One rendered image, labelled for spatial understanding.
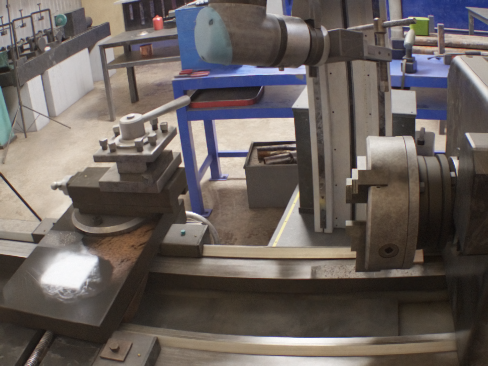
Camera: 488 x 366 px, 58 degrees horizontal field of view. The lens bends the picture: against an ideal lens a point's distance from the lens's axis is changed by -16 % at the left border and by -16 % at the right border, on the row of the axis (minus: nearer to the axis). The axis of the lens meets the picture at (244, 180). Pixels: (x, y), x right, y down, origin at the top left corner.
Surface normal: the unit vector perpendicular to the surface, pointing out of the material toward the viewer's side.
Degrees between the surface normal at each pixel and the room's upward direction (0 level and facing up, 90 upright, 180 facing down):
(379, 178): 41
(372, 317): 10
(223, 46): 102
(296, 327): 20
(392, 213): 66
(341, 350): 48
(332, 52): 76
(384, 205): 61
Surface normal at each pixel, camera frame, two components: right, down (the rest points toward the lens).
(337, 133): -0.31, 0.46
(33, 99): 0.98, 0.00
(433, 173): -0.17, -0.64
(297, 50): 0.37, 0.52
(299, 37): 0.41, 0.11
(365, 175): -0.20, -0.37
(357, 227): -0.21, 0.14
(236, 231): -0.10, -0.89
